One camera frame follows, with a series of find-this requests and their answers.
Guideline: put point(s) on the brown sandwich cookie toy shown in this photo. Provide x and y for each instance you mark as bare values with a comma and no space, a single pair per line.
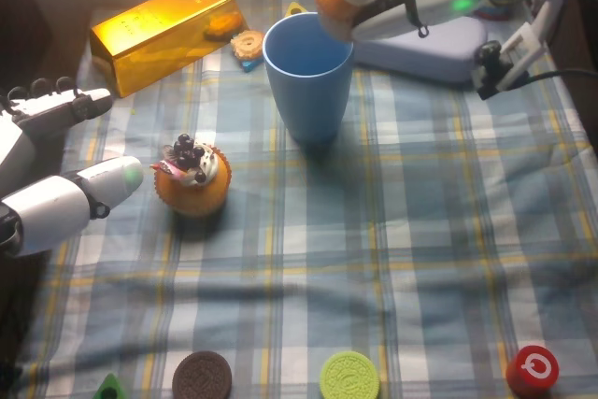
202,378

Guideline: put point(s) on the green triangle block with holes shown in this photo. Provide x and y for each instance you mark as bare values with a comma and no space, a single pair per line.
109,389

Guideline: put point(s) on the flower biscuit toy, blue base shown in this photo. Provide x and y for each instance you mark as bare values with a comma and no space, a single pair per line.
247,46

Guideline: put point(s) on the red cylinder block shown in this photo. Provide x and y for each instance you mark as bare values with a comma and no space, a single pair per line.
530,373

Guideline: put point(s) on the lilac glasses case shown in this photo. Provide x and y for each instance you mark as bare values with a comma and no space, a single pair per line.
420,58

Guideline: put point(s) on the blue plaid tablecloth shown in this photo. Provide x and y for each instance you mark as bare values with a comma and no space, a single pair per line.
350,240

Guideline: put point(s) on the blueberry cream toy cupcake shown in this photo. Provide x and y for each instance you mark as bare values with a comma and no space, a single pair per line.
191,193

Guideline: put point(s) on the light blue plastic cup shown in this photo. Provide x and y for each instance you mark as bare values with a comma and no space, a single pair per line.
308,100

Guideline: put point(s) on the shiny gold bar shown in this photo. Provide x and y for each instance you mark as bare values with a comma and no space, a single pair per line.
159,30

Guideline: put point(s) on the green sandwich cookie toy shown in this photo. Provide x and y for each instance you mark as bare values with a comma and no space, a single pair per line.
349,378

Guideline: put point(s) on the yellow triangle block with holes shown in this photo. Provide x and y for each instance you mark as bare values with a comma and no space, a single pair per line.
290,5

